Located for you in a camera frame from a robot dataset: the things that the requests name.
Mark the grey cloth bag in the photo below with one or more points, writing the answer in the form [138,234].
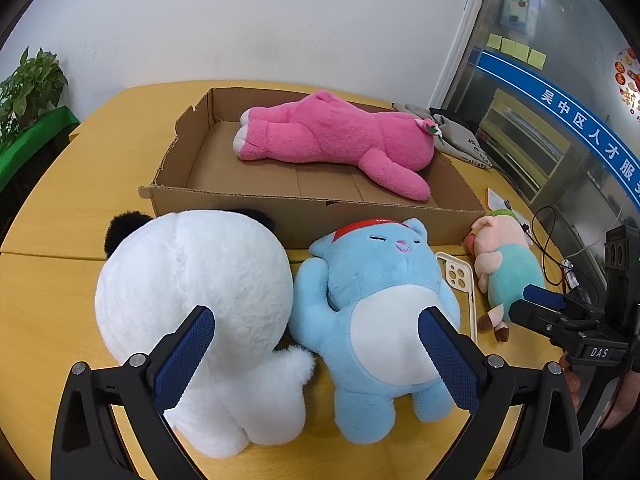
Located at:
[460,137]

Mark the white panda plush toy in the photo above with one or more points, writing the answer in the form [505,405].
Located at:
[200,270]

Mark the white paper sheet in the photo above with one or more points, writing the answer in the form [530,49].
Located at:
[497,199]

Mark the blue window banner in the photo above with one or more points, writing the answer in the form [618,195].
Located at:
[560,105]

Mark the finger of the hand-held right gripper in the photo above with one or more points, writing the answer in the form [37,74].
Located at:
[545,296]
[537,316]

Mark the cartoon pig poster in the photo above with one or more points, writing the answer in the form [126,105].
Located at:
[521,5]

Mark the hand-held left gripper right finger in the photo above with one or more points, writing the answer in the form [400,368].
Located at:
[447,360]

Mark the person's right hand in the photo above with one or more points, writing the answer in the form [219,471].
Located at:
[572,390]

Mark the pig plush toy teal body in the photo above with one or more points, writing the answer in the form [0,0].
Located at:
[510,270]

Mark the yellow sticky note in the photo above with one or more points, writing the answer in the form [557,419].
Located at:
[515,47]
[495,41]
[536,58]

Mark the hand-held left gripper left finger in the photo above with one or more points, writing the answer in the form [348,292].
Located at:
[187,355]

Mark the blue cat plush toy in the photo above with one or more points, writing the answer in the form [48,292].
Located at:
[380,280]

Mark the cream phone case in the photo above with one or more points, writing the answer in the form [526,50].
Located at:
[456,272]

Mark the brown cardboard box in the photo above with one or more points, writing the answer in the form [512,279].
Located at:
[320,187]

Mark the green potted plant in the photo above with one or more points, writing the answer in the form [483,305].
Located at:
[30,85]

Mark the green board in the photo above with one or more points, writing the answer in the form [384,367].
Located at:
[30,135]

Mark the pink bear plush toy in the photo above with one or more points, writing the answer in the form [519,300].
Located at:
[330,135]

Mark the red round window sticker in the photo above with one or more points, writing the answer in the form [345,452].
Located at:
[629,82]

